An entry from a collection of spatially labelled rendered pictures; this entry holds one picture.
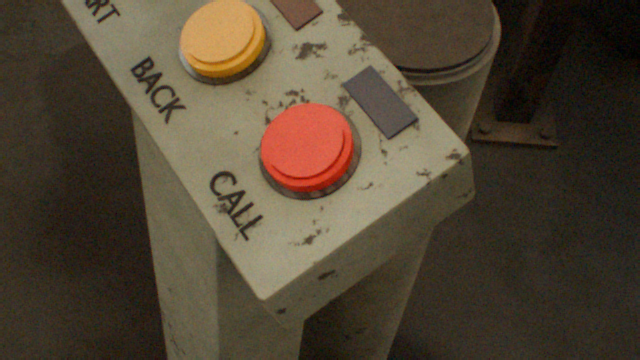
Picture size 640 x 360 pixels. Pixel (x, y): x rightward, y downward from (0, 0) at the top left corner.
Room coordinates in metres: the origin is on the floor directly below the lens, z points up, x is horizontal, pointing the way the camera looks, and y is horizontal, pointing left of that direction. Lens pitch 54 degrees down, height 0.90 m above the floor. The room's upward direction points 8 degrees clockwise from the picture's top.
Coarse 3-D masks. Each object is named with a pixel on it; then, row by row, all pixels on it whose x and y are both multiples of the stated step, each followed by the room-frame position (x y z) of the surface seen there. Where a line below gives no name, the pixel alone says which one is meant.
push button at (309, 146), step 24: (288, 120) 0.24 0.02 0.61; (312, 120) 0.24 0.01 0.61; (336, 120) 0.24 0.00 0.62; (264, 144) 0.23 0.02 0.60; (288, 144) 0.23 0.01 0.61; (312, 144) 0.23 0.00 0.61; (336, 144) 0.23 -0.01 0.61; (288, 168) 0.22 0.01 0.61; (312, 168) 0.21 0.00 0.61; (336, 168) 0.22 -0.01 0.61
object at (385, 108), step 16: (352, 80) 0.26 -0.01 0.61; (368, 80) 0.26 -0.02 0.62; (352, 96) 0.26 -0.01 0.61; (368, 96) 0.25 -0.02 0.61; (384, 96) 0.25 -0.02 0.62; (368, 112) 0.25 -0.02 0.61; (384, 112) 0.25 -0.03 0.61; (400, 112) 0.25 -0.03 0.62; (384, 128) 0.24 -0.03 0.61; (400, 128) 0.24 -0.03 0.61
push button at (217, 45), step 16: (224, 0) 0.31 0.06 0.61; (192, 16) 0.30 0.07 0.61; (208, 16) 0.29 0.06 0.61; (224, 16) 0.29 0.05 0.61; (240, 16) 0.29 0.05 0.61; (256, 16) 0.30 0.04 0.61; (192, 32) 0.29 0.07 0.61; (208, 32) 0.29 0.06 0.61; (224, 32) 0.28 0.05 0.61; (240, 32) 0.28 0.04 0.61; (256, 32) 0.29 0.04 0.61; (192, 48) 0.28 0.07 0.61; (208, 48) 0.28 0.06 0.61; (224, 48) 0.28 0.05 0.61; (240, 48) 0.28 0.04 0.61; (256, 48) 0.28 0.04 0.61; (192, 64) 0.27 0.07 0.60; (208, 64) 0.27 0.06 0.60; (224, 64) 0.27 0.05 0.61; (240, 64) 0.27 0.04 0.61
